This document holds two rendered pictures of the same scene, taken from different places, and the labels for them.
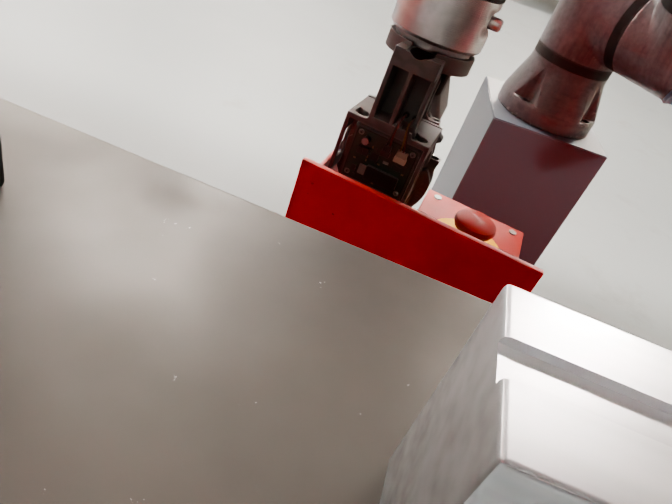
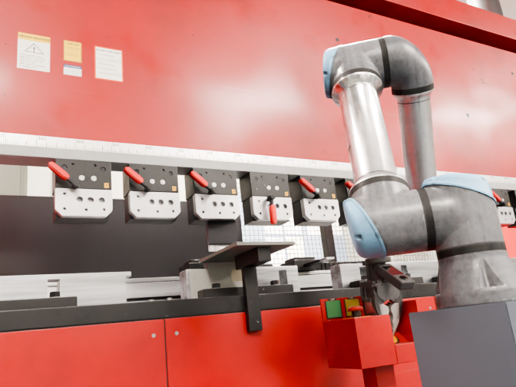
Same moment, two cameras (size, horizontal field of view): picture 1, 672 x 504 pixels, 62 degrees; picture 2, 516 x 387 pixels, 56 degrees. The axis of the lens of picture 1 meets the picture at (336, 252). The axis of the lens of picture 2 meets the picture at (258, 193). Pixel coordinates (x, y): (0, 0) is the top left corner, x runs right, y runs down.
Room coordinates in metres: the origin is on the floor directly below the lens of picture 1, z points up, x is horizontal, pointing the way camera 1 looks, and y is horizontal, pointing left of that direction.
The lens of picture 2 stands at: (1.45, -1.01, 0.77)
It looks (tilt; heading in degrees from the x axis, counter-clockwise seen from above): 16 degrees up; 148
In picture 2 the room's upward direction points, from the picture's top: 6 degrees counter-clockwise
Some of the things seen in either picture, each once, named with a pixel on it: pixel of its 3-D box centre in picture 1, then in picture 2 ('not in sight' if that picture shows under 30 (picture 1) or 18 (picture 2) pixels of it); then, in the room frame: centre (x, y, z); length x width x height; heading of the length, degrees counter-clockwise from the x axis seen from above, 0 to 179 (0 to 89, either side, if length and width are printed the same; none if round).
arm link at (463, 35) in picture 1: (447, 17); not in sight; (0.46, -0.02, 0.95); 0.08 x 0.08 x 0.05
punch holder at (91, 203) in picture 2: not in sight; (81, 191); (0.07, -0.72, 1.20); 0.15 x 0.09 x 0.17; 87
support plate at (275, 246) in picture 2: not in sight; (245, 252); (0.24, -0.30, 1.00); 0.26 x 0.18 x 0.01; 177
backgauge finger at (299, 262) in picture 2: not in sight; (309, 261); (-0.05, 0.15, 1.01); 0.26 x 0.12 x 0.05; 177
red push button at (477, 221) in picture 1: (470, 233); (355, 312); (0.45, -0.11, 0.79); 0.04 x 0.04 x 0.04
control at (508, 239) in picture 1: (404, 250); (371, 328); (0.44, -0.06, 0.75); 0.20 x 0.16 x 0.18; 81
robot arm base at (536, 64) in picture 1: (559, 84); (476, 276); (0.90, -0.23, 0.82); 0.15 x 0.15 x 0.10
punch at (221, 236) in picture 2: not in sight; (222, 236); (0.09, -0.29, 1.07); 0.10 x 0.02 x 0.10; 87
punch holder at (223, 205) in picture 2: not in sight; (212, 196); (0.09, -0.32, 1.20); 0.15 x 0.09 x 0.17; 87
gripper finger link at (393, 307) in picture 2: not in sight; (388, 319); (0.45, 0.01, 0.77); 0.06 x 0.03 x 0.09; 171
